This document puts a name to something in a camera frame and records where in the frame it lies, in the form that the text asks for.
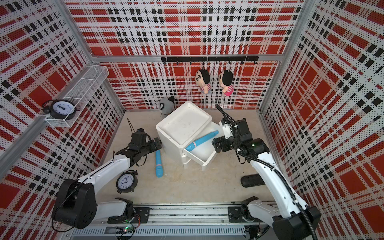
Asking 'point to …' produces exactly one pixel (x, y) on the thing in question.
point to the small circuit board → (118, 230)
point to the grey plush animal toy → (166, 105)
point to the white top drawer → (203, 153)
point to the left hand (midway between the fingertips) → (157, 143)
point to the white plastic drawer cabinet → (185, 125)
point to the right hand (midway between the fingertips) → (223, 140)
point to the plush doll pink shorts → (225, 79)
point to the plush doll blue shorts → (202, 78)
